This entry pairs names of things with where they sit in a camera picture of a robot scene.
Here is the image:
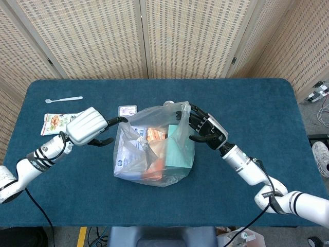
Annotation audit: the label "clear plastic bag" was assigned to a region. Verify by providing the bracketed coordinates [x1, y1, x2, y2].
[113, 100, 196, 188]

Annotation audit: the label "black floor object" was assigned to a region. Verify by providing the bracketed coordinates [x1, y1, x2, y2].
[0, 226, 49, 247]

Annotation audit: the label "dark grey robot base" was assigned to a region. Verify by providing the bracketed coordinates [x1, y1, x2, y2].
[107, 226, 218, 247]

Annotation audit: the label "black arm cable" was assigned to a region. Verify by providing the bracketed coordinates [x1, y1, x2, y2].
[223, 159, 277, 247]
[24, 187, 56, 247]

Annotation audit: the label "blue table cloth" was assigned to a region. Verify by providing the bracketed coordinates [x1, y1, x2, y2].
[4, 78, 327, 227]

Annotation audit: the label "clear plastic container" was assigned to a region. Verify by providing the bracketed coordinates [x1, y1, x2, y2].
[217, 226, 267, 247]

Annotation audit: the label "yellow floor tape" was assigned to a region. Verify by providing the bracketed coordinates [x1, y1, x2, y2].
[77, 226, 88, 247]

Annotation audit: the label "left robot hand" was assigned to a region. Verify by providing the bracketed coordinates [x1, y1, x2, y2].
[65, 107, 129, 147]

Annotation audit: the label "teal cardboard box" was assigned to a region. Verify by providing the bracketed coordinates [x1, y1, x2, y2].
[164, 125, 195, 169]

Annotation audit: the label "orange snack package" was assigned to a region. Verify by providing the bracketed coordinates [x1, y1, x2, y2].
[140, 127, 168, 181]

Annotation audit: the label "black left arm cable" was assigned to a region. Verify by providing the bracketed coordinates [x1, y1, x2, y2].
[24, 187, 56, 247]

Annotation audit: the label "white snack packet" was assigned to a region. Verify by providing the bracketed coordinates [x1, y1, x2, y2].
[40, 111, 85, 136]

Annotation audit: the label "white lavender package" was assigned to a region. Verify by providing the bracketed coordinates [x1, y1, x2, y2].
[114, 126, 150, 181]

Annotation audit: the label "black metal frame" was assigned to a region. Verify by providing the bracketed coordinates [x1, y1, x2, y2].
[307, 133, 329, 147]

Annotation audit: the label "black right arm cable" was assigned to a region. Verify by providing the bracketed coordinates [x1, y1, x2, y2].
[223, 159, 277, 247]

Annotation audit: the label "small white plastic box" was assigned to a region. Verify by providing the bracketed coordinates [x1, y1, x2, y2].
[118, 105, 138, 118]

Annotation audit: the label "white floor cables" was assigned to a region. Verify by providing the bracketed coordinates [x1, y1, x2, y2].
[317, 101, 329, 127]

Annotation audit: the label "blue floor cables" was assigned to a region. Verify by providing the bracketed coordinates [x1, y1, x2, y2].
[87, 226, 110, 247]

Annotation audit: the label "white sneaker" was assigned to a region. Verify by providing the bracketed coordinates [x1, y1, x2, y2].
[311, 140, 329, 178]

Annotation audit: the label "white toothbrush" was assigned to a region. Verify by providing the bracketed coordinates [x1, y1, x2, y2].
[45, 96, 84, 104]

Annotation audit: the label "white power strip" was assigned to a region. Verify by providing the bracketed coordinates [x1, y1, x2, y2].
[299, 81, 329, 103]

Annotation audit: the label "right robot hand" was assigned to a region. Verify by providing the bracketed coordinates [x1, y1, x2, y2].
[189, 103, 229, 151]

